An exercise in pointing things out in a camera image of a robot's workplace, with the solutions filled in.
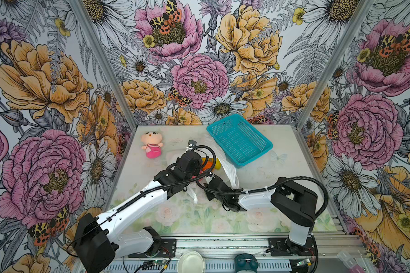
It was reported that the left black corrugated cable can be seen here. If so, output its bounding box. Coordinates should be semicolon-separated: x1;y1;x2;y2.
66;144;218;253

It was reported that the yellow banana fruit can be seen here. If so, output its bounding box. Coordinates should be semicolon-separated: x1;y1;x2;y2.
214;158;222;170

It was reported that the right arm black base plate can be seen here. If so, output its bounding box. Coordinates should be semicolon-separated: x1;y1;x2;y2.
265;237;317;257

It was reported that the white round cup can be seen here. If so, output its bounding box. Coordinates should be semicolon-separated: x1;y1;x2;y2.
177;250;205;273

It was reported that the orange fruit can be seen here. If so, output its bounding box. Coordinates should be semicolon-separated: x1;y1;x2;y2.
201;158;214;171

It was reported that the teal plastic mesh basket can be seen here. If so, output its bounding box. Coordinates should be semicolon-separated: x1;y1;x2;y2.
207;114;273;168

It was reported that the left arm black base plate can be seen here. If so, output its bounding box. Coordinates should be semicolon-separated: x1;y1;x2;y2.
127;226;177;258

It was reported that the pink object bottom right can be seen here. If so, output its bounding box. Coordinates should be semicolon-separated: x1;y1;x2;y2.
337;251;365;273

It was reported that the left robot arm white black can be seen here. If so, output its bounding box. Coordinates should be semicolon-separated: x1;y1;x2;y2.
71;151;203;273

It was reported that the pink plush doll toy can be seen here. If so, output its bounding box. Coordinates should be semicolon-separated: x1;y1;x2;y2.
141;132;164;159

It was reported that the dark teal round container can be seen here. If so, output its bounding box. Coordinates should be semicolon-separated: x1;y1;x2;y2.
234;253;259;273

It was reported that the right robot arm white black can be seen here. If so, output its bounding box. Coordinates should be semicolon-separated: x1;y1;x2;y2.
198;176;328;256

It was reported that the white translucent plastic bag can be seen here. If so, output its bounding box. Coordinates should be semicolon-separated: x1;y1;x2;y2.
167;136;241;204

